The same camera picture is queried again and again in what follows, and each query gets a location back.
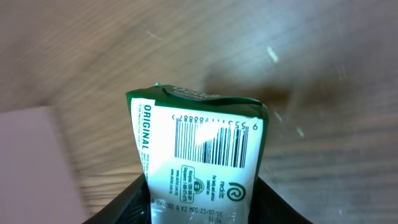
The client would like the white open cardboard box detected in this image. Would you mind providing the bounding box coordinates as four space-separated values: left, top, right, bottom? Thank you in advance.
1 106 88 223

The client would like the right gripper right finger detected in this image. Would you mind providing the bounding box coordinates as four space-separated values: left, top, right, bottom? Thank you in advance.
248 177 312 224

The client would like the green white soap bar packet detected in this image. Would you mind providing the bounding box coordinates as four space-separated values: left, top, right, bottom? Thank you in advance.
126 84 269 223

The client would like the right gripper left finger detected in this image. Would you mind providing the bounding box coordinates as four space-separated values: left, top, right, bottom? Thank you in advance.
83 174 151 224

